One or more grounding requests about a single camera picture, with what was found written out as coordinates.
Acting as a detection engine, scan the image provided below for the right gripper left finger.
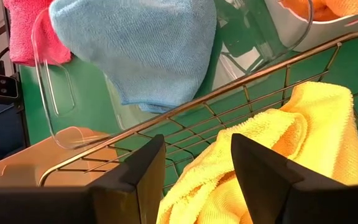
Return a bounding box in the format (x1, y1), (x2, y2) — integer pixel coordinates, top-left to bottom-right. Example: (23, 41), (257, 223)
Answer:
(88, 134), (167, 224)

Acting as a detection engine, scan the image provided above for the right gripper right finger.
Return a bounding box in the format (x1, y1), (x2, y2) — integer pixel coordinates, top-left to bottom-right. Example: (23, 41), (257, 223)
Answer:
(230, 133), (347, 224)

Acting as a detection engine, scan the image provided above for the yellow microfiber towel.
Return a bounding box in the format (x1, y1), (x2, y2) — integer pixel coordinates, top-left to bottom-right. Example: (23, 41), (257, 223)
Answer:
(272, 81), (358, 187)
(155, 108), (309, 224)

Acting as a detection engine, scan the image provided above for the turquoise microfiber towel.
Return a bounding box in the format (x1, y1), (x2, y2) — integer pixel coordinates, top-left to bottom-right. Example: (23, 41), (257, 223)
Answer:
(48, 0), (218, 114)

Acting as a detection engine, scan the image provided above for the orange microfiber towel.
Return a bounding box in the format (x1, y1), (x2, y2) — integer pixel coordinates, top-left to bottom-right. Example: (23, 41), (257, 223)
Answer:
(280, 0), (358, 22)

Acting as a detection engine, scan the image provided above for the pink microfiber towel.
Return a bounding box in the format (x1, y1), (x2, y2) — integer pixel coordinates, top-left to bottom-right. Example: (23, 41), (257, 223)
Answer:
(2, 0), (73, 68)

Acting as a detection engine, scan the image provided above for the clear plastic bin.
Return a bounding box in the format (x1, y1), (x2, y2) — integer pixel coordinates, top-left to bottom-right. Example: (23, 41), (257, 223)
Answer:
(31, 0), (315, 151)

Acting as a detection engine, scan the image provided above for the tan plastic bin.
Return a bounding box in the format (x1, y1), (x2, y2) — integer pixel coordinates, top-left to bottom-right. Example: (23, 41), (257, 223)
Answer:
(0, 126), (121, 189)

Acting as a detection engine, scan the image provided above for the green table mat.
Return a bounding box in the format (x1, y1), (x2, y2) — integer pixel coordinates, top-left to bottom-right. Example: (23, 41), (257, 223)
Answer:
(19, 0), (358, 200)

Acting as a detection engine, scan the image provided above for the white plastic bin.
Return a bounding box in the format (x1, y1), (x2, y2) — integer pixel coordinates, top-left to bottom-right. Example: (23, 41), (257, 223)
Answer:
(264, 0), (358, 53)

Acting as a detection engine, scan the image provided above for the gold wire rectangular basket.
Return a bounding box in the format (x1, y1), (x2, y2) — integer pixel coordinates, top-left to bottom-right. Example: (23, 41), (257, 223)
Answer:
(37, 29), (358, 224)

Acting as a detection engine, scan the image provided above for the black table camera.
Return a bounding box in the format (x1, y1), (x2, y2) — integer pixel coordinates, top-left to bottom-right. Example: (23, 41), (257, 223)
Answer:
(0, 71), (21, 101)

